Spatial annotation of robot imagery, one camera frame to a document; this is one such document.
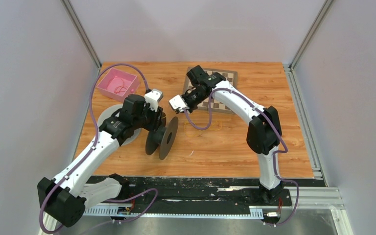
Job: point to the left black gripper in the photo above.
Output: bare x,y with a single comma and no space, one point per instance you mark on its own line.
156,120

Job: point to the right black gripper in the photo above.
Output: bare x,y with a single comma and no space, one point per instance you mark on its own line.
191,108

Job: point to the black cable spool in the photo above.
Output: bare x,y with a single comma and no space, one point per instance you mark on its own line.
163,138

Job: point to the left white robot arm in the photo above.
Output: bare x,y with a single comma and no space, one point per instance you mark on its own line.
66,196

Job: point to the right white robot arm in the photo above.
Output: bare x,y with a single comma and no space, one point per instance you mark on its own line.
264,134

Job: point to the wooden chessboard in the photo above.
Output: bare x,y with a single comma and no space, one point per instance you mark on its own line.
218,82

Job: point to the pink plastic box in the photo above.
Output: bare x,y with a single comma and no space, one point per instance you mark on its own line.
118,84

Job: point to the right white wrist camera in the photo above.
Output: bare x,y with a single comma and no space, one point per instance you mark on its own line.
178,104

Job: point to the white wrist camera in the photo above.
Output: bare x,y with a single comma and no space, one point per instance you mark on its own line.
153,98
178,104

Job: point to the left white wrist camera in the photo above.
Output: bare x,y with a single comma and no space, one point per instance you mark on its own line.
153,98

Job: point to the white cable spool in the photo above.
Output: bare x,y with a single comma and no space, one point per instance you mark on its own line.
120,123

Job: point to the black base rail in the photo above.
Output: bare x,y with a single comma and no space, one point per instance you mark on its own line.
200,196

